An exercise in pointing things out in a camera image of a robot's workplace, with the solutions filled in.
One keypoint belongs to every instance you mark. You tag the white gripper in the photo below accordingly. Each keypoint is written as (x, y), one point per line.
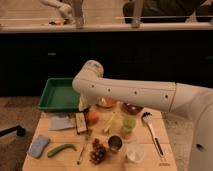
(83, 103)

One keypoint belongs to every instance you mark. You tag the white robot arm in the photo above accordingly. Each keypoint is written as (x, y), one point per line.
(193, 102)

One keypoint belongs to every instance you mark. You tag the orange bowl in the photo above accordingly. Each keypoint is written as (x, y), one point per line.
(106, 103)

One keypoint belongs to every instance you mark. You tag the purple bowl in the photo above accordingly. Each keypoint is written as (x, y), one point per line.
(131, 109)

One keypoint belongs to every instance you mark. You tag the brown snack bar package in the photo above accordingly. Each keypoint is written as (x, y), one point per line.
(81, 125)

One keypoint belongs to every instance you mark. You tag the orange fruit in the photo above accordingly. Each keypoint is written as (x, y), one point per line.
(92, 117)

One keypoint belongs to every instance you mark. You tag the green plastic tray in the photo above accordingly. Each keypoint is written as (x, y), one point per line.
(59, 96)

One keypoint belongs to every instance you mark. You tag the yellow banana piece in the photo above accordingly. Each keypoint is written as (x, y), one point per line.
(109, 123)

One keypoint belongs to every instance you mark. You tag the grey cloth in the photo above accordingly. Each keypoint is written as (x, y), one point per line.
(61, 122)

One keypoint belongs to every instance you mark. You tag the green cup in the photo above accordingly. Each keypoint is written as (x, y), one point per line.
(128, 124)

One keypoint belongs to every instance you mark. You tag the metal cup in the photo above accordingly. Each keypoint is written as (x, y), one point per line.
(115, 143)

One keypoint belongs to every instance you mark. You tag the purple grapes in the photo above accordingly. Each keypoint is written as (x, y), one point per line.
(98, 152)

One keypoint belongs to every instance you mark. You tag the metal spoon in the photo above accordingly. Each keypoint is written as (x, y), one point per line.
(80, 158)

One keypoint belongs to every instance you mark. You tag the blue sponge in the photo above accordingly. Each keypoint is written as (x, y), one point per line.
(38, 145)

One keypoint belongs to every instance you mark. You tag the black chair leg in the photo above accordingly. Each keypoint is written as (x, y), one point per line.
(19, 130)

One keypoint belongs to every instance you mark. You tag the white cup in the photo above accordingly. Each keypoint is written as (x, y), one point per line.
(135, 152)

